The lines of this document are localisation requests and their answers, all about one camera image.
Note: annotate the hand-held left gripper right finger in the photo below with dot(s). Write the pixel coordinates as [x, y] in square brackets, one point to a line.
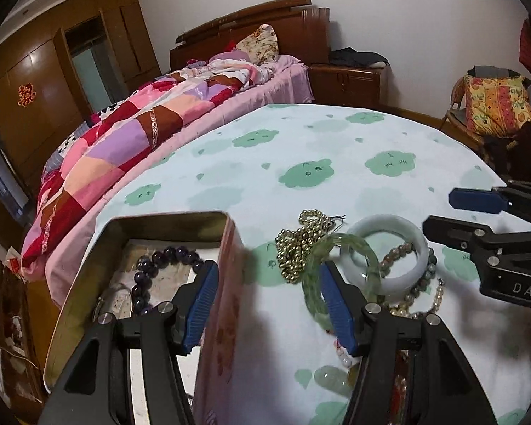
[338, 310]

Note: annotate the red knot pink bead charm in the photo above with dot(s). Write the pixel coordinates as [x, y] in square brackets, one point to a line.
[344, 356]

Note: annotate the pale green stone pendant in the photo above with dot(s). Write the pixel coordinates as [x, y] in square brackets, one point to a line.
[332, 378]

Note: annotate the dark cloth pile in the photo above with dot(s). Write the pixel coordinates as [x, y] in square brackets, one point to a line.
[522, 146]

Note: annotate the wooden television stand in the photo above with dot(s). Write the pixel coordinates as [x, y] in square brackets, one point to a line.
[9, 341]

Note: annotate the dark folded clothes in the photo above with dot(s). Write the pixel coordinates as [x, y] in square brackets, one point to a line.
[358, 57]

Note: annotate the brown wooden nightstand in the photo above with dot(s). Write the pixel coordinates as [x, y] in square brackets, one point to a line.
[349, 86]

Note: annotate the yellow patterned cushion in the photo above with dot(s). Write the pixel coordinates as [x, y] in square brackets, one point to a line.
[498, 104]

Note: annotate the rectangular metal tin box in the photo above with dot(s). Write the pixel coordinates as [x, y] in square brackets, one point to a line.
[230, 318]

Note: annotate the red and white gift bag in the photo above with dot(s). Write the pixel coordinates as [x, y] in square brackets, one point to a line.
[14, 263]

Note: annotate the wicker chair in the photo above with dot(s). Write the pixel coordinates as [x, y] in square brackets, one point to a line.
[453, 115]

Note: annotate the red paper decoration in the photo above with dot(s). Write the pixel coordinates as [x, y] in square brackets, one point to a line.
[26, 94]

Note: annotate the floral pillow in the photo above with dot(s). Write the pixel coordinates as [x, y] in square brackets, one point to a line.
[259, 44]

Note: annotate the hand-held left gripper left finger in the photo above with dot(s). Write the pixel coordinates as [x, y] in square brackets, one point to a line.
[199, 305]

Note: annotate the television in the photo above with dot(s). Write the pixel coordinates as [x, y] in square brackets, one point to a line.
[0, 181]

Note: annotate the brown wooden wardrobe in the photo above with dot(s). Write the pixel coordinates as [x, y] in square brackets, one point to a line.
[40, 79]

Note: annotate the bed with pink sheet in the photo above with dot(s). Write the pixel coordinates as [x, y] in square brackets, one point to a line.
[287, 84]

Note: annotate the patchwork quilt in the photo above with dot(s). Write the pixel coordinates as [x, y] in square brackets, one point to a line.
[128, 141]

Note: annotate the translucent green jade bangle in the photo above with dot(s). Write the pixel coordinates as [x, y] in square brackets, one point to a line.
[312, 287]

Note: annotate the brown wooden headboard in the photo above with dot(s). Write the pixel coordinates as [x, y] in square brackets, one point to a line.
[301, 31]

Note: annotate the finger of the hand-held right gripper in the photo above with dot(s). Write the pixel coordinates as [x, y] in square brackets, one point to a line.
[473, 199]
[460, 231]

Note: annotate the pale white jade bangle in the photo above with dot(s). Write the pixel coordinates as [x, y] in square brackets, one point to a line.
[418, 265]

